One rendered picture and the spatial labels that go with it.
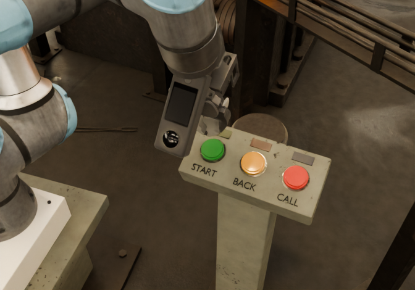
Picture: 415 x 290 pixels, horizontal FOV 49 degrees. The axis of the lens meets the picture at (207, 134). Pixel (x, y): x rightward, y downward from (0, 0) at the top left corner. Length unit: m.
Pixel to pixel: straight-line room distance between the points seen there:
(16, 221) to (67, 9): 0.60
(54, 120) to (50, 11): 0.49
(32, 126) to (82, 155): 0.74
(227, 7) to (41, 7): 0.91
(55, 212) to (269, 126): 0.50
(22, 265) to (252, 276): 0.47
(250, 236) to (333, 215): 0.64
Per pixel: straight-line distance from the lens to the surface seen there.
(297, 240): 1.42
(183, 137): 0.59
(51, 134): 0.95
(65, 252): 1.07
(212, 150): 0.78
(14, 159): 0.92
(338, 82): 1.97
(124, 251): 1.36
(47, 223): 1.03
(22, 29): 0.46
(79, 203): 1.13
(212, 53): 0.54
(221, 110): 0.63
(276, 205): 0.75
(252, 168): 0.76
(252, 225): 0.85
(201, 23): 0.49
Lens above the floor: 1.18
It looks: 45 degrees down
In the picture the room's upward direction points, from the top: straight up
